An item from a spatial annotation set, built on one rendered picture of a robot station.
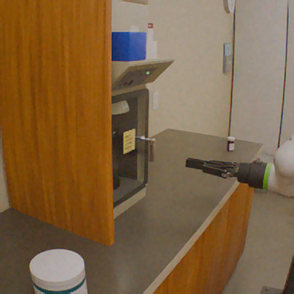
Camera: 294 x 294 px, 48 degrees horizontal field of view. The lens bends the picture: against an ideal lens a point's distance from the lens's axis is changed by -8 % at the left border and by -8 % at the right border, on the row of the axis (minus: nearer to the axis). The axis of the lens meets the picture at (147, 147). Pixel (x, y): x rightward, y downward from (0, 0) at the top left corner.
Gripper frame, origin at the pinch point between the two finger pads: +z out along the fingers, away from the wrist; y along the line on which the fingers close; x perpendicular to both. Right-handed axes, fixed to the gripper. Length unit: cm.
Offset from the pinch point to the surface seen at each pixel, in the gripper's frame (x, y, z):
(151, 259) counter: 21.3, 33.2, -0.5
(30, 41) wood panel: -43, 36, 44
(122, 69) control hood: -33.9, 27.5, 13.6
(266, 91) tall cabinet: 1, -285, 24
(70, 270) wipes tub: 7, 66, 3
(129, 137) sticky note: -8.6, 9.9, 21.9
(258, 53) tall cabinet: -41, -283, 36
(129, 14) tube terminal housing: -52, 10, 23
